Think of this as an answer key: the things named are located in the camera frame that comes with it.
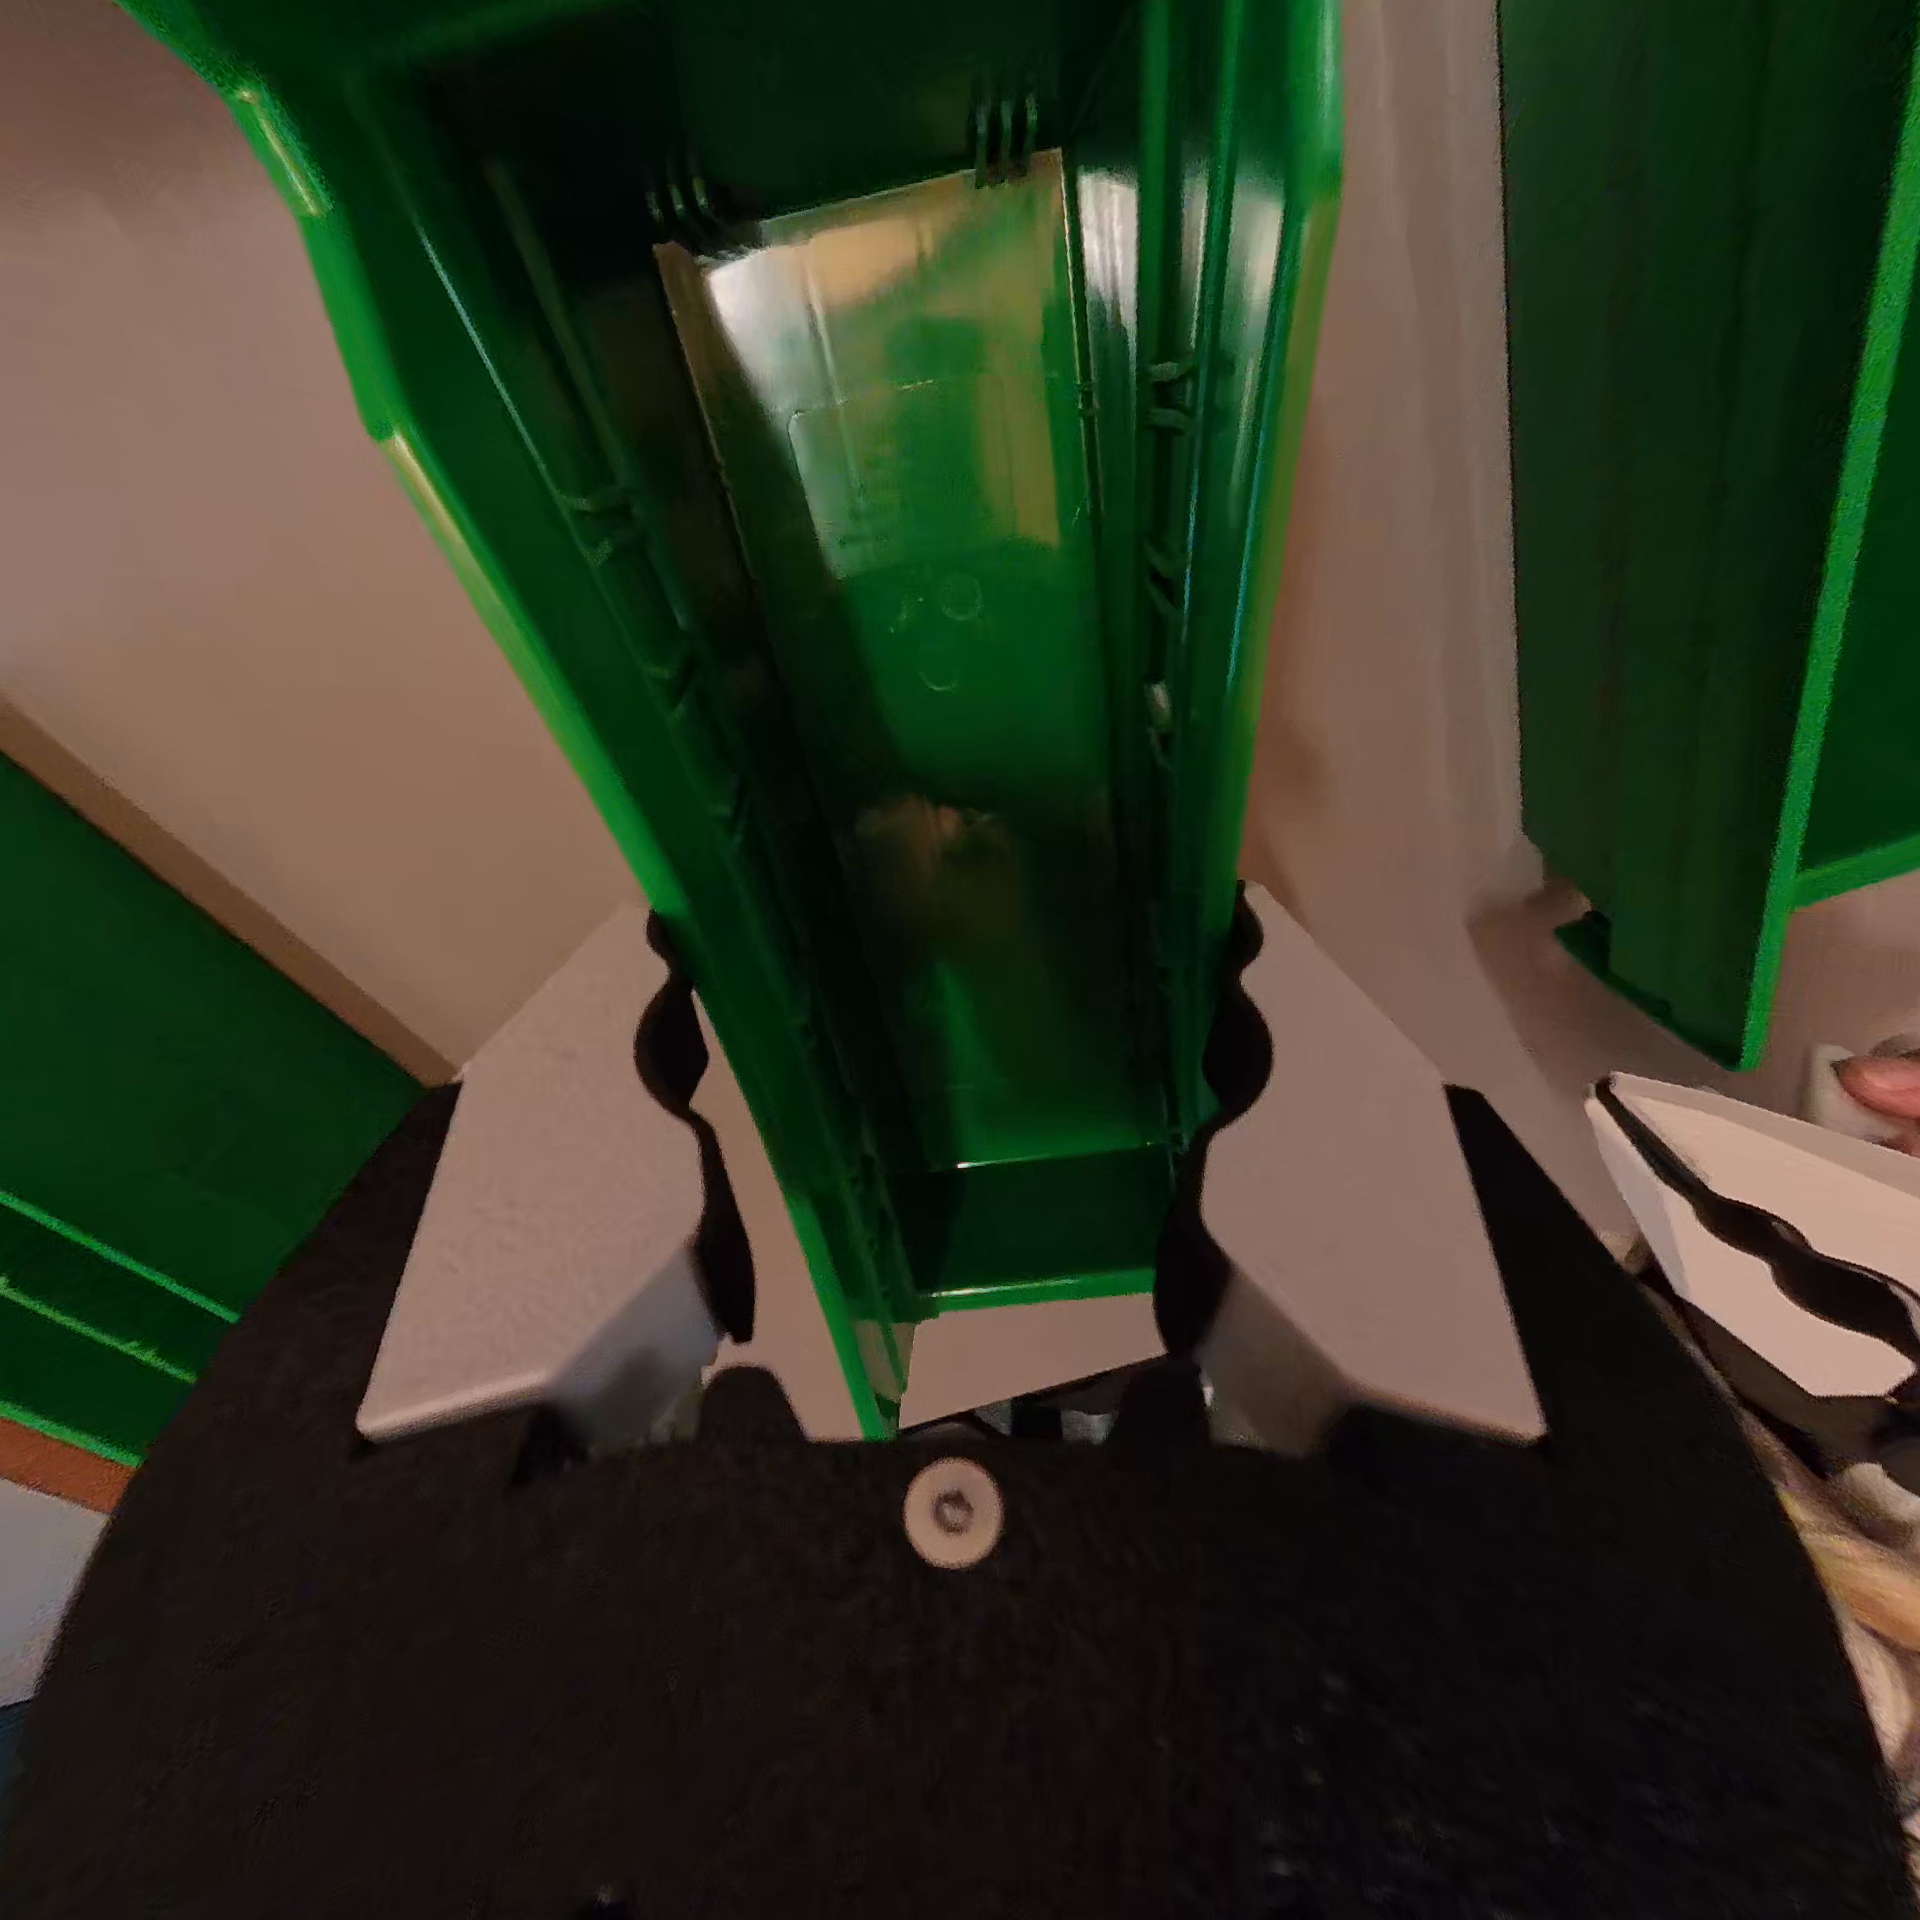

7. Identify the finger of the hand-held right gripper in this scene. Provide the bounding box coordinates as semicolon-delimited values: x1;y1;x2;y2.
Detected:
1585;1076;1920;1401
1606;1070;1920;1304

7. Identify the green plastic bin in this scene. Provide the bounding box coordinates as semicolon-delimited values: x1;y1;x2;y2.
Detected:
0;749;424;1469
112;0;1344;1442
1496;0;1920;1072

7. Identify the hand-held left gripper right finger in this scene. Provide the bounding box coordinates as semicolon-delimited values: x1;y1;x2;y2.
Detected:
1154;882;1547;1449

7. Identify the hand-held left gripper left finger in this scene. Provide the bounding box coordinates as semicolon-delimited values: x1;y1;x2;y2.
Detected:
357;900;755;1449

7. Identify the pale desk with cable slot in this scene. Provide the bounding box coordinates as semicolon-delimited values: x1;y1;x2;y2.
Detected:
0;0;1920;1509

